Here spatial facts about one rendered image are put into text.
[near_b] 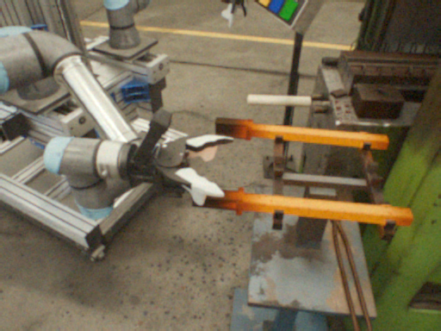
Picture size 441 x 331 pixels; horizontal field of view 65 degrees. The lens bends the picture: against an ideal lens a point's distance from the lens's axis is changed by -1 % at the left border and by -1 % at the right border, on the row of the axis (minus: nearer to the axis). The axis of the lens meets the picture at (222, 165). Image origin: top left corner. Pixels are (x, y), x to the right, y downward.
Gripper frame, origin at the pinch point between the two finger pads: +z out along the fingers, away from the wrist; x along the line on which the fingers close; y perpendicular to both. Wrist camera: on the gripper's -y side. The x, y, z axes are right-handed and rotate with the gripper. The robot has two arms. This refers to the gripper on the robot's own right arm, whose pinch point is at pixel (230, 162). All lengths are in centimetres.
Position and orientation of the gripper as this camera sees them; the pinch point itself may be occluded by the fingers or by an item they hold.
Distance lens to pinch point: 63.2
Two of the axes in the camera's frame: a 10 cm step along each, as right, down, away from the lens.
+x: -1.3, 6.6, -7.4
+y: 0.0, 7.4, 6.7
